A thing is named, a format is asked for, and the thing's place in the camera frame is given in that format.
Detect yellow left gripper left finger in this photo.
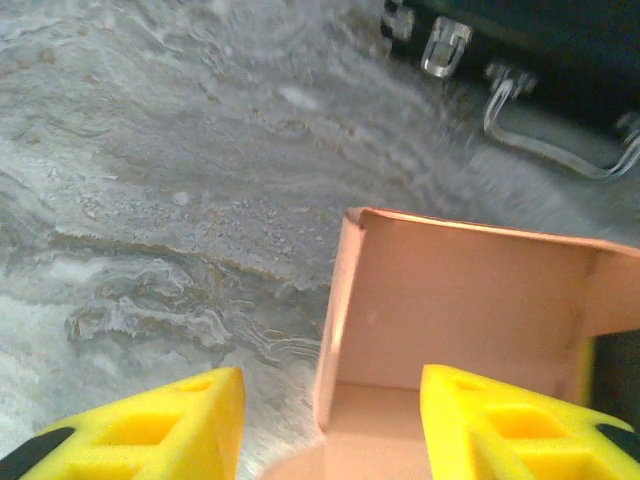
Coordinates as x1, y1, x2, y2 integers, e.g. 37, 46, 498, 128
0, 367, 246, 480

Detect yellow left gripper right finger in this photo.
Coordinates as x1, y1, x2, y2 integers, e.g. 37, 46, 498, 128
419, 364, 640, 480

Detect orange cloth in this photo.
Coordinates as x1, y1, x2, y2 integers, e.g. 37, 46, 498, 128
259, 207, 640, 480

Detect black hard case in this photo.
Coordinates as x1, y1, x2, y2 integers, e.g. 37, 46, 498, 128
382, 0, 640, 181

